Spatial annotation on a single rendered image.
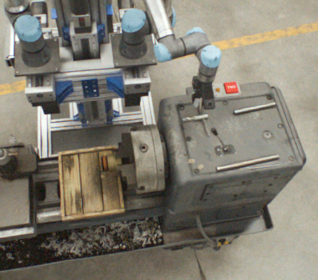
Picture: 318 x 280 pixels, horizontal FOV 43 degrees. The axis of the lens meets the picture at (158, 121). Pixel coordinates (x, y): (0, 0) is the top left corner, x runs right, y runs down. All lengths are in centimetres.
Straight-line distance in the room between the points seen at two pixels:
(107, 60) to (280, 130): 98
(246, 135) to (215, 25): 224
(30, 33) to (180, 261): 176
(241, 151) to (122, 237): 87
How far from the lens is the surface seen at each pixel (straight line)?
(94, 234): 235
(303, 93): 372
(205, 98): 169
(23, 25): 204
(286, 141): 190
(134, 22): 200
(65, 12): 216
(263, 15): 420
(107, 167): 189
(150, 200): 208
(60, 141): 299
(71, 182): 212
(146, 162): 177
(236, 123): 188
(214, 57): 155
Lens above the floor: 283
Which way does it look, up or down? 60 degrees down
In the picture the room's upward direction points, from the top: 7 degrees clockwise
